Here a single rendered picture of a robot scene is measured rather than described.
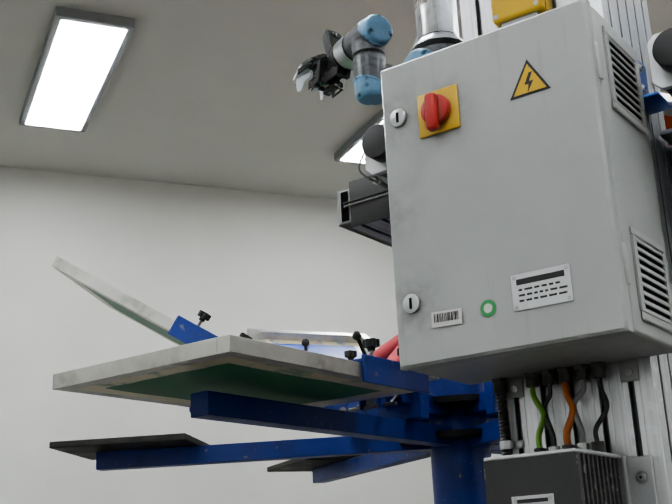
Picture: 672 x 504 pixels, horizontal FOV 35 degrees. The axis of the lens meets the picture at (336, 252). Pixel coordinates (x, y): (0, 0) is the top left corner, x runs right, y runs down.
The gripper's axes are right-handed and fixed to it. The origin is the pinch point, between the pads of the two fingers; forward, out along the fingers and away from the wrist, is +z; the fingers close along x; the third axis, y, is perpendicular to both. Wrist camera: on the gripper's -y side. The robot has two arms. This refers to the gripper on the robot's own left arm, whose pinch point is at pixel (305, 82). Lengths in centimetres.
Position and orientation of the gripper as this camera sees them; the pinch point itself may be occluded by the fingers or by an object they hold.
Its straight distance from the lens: 269.0
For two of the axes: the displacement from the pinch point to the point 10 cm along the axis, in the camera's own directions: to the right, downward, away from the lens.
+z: -5.0, 2.8, 8.2
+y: -0.7, 9.3, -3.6
